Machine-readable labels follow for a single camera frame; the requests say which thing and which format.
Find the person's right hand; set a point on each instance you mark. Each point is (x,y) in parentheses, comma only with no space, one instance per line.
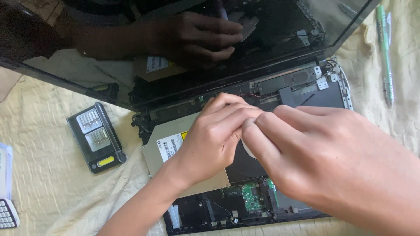
(315,154)

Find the person's left hand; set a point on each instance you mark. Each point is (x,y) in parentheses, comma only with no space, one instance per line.
(210,141)

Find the silver optical disc drive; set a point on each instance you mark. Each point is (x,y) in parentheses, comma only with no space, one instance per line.
(170,147)

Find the green circuit board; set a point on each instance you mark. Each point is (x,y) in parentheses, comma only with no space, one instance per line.
(253,196)

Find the black disassembled laptop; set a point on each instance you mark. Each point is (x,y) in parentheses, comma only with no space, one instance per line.
(203,65)

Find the black screwdriver bit case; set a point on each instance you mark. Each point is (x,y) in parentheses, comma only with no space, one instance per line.
(96,137)

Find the green pen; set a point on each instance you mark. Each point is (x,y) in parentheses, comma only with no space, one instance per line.
(384,52)

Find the cream quilted cloth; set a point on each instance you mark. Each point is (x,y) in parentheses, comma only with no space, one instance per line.
(65,183)

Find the white paper booklet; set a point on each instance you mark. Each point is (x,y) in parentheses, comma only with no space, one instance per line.
(5,170)

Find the white calculator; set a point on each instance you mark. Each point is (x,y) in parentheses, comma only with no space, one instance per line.
(7,213)

